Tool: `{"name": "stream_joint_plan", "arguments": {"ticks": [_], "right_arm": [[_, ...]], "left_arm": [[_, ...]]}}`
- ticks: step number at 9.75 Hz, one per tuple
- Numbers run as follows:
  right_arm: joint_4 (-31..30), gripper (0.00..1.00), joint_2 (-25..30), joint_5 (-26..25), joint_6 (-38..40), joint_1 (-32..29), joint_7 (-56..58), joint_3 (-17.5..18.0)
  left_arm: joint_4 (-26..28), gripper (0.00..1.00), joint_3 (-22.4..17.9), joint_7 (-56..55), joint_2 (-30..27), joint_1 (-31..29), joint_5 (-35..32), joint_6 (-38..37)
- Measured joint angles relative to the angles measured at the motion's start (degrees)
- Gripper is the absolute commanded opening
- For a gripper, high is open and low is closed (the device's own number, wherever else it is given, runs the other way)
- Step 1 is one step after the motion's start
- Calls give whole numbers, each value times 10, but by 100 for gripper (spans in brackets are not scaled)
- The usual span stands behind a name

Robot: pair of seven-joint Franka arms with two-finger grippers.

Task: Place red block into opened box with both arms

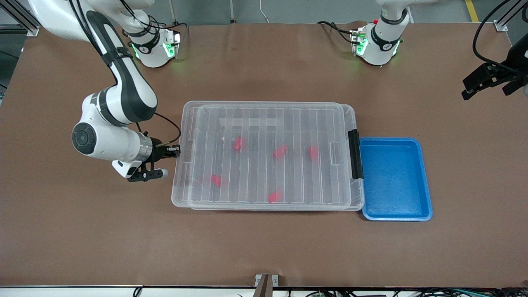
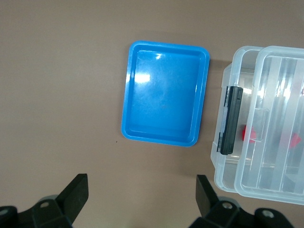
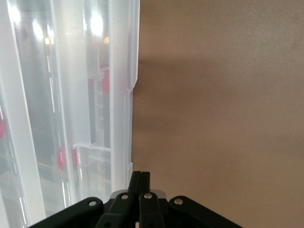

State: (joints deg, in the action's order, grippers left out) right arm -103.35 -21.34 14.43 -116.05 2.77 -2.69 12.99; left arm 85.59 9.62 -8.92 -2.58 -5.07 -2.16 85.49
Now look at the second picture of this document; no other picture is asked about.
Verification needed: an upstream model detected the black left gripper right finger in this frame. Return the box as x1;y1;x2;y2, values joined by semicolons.
190;175;294;228

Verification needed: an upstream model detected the brown table mat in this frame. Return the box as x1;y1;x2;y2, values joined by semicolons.
0;0;304;228

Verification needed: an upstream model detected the black box latch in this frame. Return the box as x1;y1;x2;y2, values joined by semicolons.
219;85;244;156

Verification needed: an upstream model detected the red plastic block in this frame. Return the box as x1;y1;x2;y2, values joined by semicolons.
279;132;302;149
239;125;259;143

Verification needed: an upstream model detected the transparent plastic storage box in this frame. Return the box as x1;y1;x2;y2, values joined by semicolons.
210;45;304;205

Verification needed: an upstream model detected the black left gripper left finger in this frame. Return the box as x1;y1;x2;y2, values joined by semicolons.
0;173;89;228

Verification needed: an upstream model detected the transparent ribbed plastic lid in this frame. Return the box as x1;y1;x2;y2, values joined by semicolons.
234;45;304;205

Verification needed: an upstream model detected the blue plastic tray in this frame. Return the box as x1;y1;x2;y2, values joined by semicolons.
120;40;211;148

